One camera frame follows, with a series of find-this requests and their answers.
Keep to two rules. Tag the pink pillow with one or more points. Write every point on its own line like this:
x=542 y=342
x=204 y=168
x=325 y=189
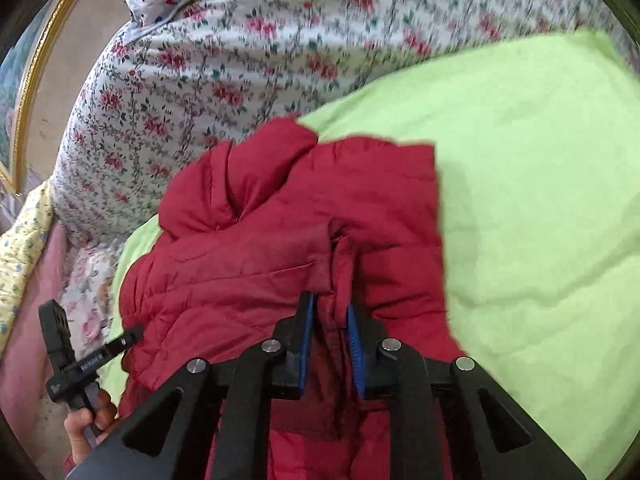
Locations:
x=25 y=360

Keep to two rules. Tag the light green blanket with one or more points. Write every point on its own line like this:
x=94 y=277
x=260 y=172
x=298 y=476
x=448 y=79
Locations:
x=525 y=170

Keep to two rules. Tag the white red-flowered quilt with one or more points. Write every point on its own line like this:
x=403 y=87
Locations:
x=240 y=55

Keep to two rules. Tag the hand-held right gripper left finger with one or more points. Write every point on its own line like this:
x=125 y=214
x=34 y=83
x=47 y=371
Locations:
x=306 y=345

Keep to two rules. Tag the gold framed picture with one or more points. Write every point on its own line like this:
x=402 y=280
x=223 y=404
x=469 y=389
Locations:
x=22 y=110

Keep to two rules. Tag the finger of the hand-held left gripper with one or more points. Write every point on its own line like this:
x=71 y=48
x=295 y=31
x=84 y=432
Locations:
x=125 y=341

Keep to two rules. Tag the red quilted jacket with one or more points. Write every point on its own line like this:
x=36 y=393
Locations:
x=260 y=220

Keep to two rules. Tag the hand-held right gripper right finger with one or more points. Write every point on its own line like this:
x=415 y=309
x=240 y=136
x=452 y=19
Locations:
x=356 y=352

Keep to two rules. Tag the person's left hand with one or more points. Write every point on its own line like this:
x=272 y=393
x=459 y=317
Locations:
x=82 y=425

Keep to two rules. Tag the yellow flowered pillow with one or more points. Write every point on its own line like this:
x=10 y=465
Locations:
x=27 y=250

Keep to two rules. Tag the rose print sheet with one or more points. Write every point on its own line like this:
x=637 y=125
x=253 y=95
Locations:
x=85 y=290

